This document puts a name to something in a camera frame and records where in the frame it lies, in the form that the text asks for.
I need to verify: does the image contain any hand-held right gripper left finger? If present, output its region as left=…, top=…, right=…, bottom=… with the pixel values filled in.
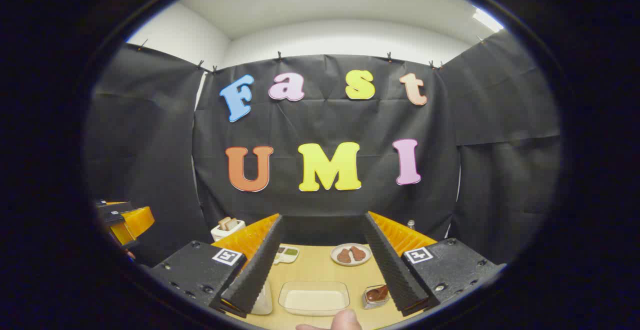
left=149, top=214, right=286, bottom=319

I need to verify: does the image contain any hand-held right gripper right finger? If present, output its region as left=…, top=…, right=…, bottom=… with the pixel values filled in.
left=362, top=211, right=507, bottom=317

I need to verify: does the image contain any clear chopstick holder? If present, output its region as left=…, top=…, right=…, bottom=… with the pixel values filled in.
left=362, top=284, right=391, bottom=311

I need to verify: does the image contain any clear dish of rice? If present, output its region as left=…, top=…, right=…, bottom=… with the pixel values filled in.
left=278, top=281, right=351, bottom=317

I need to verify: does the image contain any white divided bean dish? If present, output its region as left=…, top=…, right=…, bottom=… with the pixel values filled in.
left=274, top=247, right=300, bottom=265

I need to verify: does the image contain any white round plate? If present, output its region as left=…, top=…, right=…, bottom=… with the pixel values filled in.
left=330, top=243, right=372, bottom=267

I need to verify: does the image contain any white toaster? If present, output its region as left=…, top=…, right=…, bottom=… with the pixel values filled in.
left=211, top=217, right=246, bottom=242

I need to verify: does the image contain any small ceiling light panel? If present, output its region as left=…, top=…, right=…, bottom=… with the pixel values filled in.
left=472, top=8, right=505, bottom=33

